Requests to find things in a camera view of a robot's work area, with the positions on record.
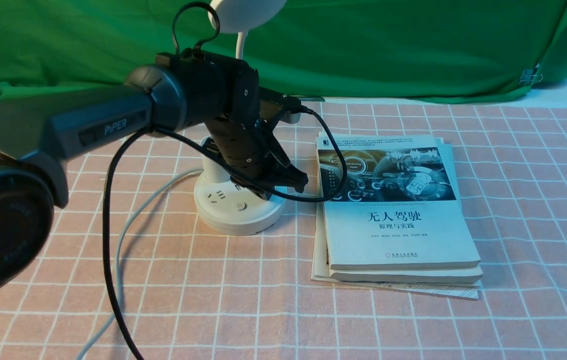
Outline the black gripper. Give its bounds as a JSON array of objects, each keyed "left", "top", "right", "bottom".
[{"left": 205, "top": 116, "right": 309, "bottom": 201}]

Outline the white desk lamp with sockets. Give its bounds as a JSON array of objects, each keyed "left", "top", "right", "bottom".
[{"left": 194, "top": 0, "right": 286, "bottom": 237}]

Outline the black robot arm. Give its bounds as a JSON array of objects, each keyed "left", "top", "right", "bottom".
[{"left": 0, "top": 48, "right": 308, "bottom": 288}]

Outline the bottom book with teal cover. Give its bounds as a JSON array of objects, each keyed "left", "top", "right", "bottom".
[{"left": 311, "top": 134, "right": 483, "bottom": 300}]

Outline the white self-driving textbook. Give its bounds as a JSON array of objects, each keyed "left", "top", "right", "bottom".
[{"left": 316, "top": 133, "right": 481, "bottom": 271}]

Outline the green backdrop cloth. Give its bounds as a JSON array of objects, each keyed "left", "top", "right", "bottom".
[{"left": 0, "top": 0, "right": 567, "bottom": 104}]

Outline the pink checkered tablecloth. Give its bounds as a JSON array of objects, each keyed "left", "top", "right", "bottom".
[{"left": 0, "top": 101, "right": 567, "bottom": 360}]

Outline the metal binder clip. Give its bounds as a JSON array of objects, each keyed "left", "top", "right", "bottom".
[{"left": 519, "top": 63, "right": 544, "bottom": 87}]

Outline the black camera cable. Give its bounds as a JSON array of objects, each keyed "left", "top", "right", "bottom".
[{"left": 102, "top": 1, "right": 348, "bottom": 360}]

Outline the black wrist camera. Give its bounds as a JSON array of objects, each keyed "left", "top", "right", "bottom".
[{"left": 259, "top": 86, "right": 303, "bottom": 126}]

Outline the white lamp power cable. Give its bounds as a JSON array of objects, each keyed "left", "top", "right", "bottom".
[{"left": 74, "top": 168, "right": 204, "bottom": 360}]

